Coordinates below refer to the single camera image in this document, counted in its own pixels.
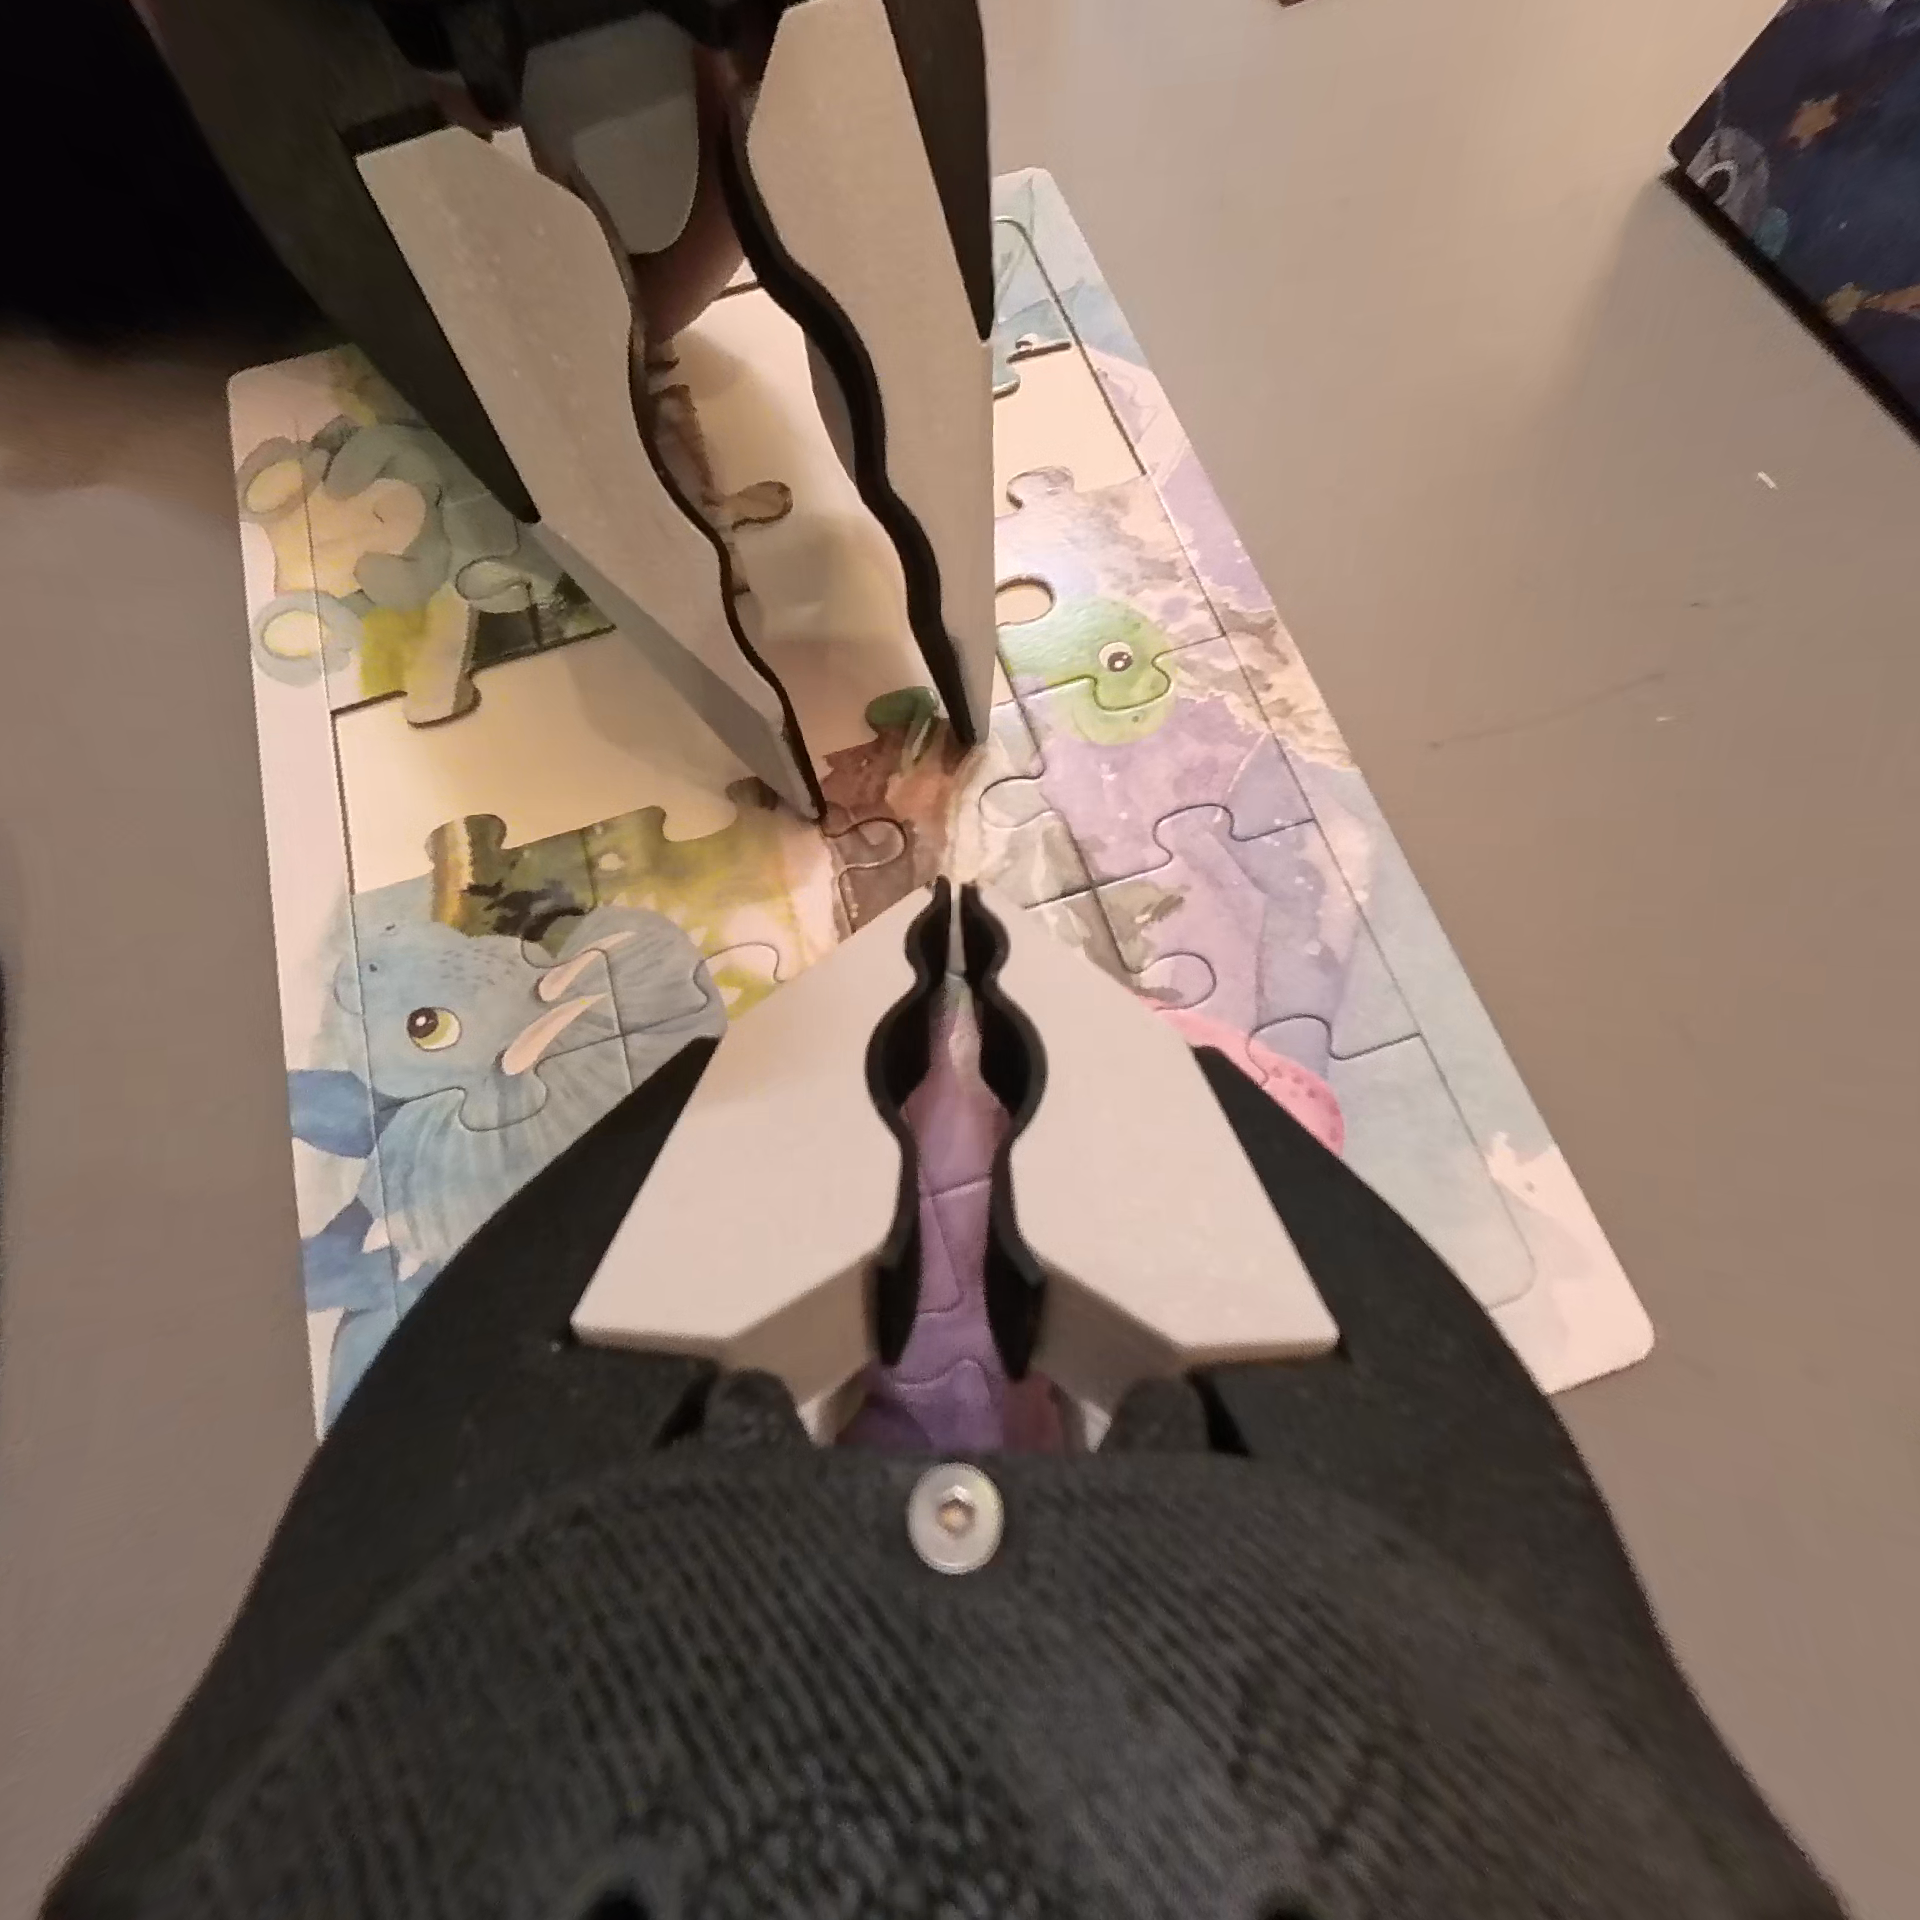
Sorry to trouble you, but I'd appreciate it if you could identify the dinosaur jigsaw puzzle board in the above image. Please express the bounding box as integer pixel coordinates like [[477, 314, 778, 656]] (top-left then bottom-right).
[[221, 166, 1657, 1442]]

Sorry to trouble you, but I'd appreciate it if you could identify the brown and grey puzzle piece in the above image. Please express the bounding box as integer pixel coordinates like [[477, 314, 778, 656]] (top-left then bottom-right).
[[826, 688, 981, 901]]

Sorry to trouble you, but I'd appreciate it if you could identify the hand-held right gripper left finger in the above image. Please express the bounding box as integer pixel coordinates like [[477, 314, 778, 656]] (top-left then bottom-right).
[[571, 877, 958, 1423]]

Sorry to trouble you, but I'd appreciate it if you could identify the person's left hand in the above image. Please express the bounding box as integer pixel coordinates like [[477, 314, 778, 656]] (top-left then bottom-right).
[[622, 29, 756, 364]]

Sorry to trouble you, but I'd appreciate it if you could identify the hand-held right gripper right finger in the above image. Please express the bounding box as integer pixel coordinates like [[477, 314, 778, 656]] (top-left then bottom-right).
[[958, 881, 1338, 1423]]

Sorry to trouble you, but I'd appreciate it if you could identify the printed jigsaw puzzle box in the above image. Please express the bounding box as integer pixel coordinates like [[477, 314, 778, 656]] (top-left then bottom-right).
[[1672, 0, 1920, 425]]

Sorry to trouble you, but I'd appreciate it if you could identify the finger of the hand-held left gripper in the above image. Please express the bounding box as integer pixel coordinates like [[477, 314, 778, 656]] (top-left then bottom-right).
[[358, 134, 826, 823], [722, 0, 997, 746]]

